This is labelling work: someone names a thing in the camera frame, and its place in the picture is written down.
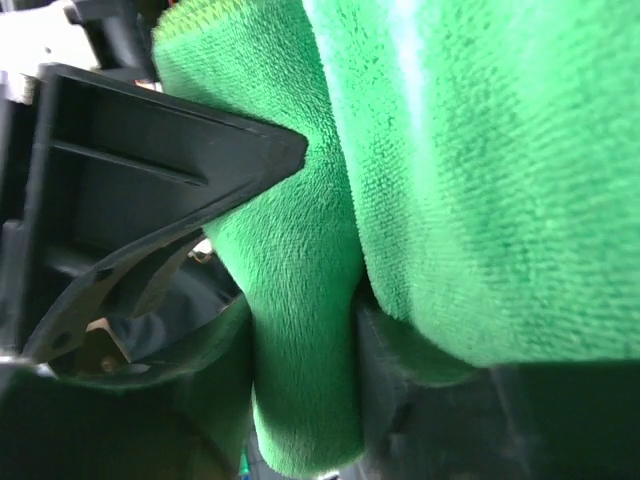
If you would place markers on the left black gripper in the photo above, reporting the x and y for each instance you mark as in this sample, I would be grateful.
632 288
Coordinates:
105 185

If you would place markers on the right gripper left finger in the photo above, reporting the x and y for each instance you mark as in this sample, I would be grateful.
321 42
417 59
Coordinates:
181 414

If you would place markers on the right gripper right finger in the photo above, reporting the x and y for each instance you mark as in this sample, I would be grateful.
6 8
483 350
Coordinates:
500 425

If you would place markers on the green towel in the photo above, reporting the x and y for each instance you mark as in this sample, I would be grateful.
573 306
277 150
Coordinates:
478 163

